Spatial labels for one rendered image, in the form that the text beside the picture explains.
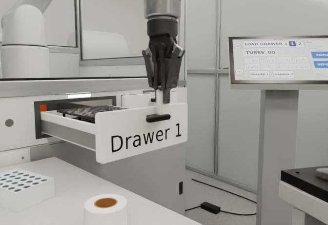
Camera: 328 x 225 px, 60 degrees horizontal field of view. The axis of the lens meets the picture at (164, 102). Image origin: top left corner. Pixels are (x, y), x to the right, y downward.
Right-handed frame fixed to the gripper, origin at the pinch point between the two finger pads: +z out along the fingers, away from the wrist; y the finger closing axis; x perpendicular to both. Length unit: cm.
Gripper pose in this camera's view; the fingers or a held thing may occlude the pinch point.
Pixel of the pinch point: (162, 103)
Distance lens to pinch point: 70.8
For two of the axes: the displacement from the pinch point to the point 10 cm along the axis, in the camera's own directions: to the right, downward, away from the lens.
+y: -7.2, -0.7, 6.9
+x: -7.0, 0.8, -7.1
